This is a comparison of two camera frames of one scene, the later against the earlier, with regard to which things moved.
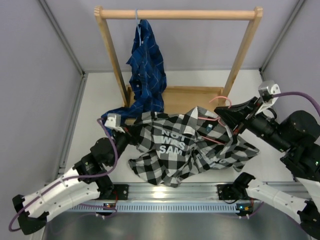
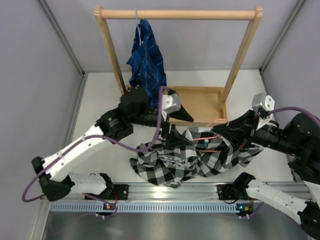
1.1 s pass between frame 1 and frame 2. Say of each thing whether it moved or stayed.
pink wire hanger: moved
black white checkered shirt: moved
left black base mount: stayed
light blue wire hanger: stayed
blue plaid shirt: stayed
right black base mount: stayed
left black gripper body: moved
